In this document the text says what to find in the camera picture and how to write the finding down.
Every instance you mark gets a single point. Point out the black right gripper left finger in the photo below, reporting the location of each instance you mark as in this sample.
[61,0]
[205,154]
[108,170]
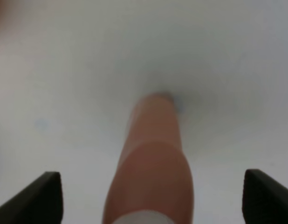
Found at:
[41,202]

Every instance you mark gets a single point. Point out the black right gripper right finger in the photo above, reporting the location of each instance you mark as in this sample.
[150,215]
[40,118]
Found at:
[264,200]

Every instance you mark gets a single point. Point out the pink bottle white cap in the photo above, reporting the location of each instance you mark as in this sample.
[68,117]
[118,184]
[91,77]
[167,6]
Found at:
[153,182]

